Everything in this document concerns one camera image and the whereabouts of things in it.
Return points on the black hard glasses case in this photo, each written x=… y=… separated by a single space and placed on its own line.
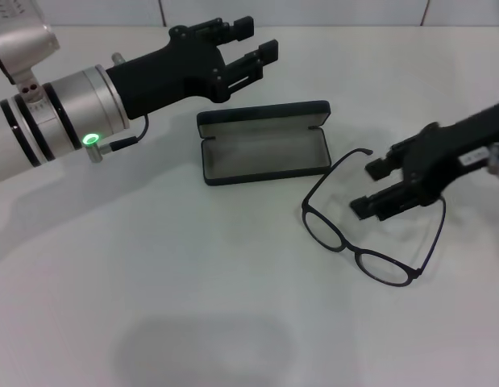
x=265 y=153

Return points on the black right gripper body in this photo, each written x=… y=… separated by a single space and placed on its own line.
x=454 y=149

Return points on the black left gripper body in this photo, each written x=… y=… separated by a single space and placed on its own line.
x=160 y=76

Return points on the small silver cylinder plug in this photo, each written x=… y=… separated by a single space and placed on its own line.
x=118 y=59

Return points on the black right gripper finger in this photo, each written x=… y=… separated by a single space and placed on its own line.
x=366 y=205
x=378 y=168

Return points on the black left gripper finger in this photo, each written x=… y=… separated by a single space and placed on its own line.
x=269 y=52
x=243 y=28

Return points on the black round-lens glasses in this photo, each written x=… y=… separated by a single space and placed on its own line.
x=319 y=189

